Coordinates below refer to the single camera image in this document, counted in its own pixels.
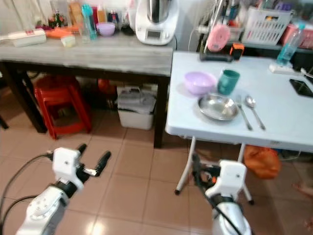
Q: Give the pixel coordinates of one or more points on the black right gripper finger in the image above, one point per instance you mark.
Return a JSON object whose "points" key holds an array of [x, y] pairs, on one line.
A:
{"points": [[196, 167]]}

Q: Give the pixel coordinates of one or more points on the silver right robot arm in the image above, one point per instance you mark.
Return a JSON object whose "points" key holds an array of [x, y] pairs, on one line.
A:
{"points": [[232, 218]]}

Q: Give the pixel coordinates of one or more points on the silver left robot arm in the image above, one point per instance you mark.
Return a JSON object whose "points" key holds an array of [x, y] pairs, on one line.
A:
{"points": [[40, 213]]}

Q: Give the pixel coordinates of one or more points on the orange plastic bag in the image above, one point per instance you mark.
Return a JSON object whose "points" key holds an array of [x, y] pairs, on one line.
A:
{"points": [[263, 160]]}

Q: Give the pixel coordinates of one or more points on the red plastic stool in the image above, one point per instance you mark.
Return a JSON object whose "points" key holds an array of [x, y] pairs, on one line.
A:
{"points": [[58, 94]]}

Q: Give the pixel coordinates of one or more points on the steel plate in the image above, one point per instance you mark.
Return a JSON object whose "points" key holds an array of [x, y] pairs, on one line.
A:
{"points": [[217, 107]]}

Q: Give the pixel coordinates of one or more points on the white box with grey lid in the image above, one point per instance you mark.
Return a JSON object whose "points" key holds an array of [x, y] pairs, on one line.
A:
{"points": [[136, 105]]}

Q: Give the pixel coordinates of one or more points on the steel fork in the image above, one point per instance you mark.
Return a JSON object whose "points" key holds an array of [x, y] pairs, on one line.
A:
{"points": [[245, 116]]}

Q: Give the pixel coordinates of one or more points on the large purple plastic bowl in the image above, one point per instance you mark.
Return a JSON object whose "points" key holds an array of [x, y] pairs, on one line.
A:
{"points": [[198, 84]]}

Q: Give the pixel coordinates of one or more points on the steel spoon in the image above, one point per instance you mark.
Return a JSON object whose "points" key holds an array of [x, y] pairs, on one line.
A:
{"points": [[250, 102]]}

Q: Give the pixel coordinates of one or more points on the teal plastic cup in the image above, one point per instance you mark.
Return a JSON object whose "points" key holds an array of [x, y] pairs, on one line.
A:
{"points": [[228, 83]]}

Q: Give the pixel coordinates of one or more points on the white folding table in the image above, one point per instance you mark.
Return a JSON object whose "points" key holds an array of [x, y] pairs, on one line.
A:
{"points": [[284, 117]]}

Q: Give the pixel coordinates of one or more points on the grey wooden table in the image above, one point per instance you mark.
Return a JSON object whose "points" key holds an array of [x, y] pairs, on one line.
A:
{"points": [[102, 56]]}

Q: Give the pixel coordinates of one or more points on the small white cup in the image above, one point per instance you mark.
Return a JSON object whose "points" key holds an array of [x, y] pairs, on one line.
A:
{"points": [[68, 41]]}

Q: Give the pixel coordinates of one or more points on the orange cloth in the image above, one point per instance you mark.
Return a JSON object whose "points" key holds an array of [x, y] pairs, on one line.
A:
{"points": [[61, 32]]}

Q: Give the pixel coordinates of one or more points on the small purple bowl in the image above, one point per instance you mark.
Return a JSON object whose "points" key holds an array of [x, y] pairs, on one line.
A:
{"points": [[105, 29]]}

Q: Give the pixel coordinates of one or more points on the long white box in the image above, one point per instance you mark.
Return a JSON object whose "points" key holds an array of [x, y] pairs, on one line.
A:
{"points": [[28, 37]]}

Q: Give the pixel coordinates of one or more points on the black and orange device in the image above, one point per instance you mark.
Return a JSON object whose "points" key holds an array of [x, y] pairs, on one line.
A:
{"points": [[237, 51]]}

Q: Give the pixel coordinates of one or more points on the teal drinking bottle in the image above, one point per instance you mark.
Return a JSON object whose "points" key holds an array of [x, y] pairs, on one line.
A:
{"points": [[88, 23]]}

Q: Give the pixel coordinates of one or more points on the black smartphone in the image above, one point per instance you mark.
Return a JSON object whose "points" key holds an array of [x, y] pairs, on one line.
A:
{"points": [[301, 87]]}

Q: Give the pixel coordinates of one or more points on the white power strip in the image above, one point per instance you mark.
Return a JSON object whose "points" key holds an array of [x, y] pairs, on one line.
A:
{"points": [[284, 70]]}

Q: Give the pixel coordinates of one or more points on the pink round container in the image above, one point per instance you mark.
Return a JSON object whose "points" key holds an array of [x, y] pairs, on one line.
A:
{"points": [[218, 37]]}

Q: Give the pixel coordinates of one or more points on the white kitchen blender appliance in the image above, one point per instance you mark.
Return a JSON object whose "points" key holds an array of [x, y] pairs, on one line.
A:
{"points": [[155, 24]]}

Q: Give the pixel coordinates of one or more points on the clear blue water bottle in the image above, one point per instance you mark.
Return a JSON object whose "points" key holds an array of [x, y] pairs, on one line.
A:
{"points": [[289, 48]]}

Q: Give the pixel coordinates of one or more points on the white plastic basket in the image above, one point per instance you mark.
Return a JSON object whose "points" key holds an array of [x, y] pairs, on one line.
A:
{"points": [[265, 25]]}

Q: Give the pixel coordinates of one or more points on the pink plastic tub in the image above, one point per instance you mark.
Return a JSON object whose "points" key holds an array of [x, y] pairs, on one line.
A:
{"points": [[304, 36]]}

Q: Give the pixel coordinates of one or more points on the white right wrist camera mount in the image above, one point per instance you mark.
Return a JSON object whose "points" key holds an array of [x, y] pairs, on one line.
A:
{"points": [[232, 177]]}

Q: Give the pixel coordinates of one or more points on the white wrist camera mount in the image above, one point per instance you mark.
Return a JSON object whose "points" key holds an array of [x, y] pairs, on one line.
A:
{"points": [[66, 164], [232, 177]]}

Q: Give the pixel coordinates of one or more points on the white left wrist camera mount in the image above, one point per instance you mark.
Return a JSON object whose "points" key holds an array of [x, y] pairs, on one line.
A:
{"points": [[66, 164]]}

